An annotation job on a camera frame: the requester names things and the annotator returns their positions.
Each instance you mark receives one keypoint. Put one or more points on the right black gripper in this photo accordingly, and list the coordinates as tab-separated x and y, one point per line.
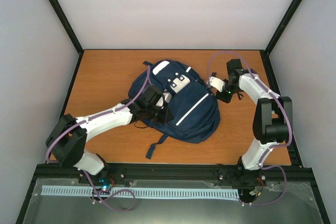
227	98

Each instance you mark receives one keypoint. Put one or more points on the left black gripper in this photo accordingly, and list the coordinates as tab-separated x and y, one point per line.
167	114

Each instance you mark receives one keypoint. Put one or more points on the navy blue student backpack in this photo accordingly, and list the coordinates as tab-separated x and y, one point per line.
193	105

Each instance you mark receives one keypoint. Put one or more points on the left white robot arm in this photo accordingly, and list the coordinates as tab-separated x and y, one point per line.
68	139

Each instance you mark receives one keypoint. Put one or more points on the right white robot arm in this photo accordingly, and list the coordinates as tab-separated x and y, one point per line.
272	126

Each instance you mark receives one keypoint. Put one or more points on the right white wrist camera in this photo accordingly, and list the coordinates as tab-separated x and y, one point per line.
216	83

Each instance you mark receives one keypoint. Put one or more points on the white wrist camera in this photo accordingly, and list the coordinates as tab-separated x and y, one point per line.
216	83
164	99

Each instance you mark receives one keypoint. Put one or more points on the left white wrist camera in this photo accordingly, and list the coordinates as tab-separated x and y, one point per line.
164	99

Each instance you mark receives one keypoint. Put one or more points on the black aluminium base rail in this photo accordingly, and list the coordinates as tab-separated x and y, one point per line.
222	175

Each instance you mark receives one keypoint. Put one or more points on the light blue cable duct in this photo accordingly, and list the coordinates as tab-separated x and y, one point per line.
141	193

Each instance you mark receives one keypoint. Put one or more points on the right black frame post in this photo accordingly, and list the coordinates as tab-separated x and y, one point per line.
291	10

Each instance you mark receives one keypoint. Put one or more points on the black frame post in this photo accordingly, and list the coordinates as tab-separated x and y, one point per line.
66	25
291	10

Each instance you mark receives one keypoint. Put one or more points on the left black frame post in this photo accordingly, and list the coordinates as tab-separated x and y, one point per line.
66	25

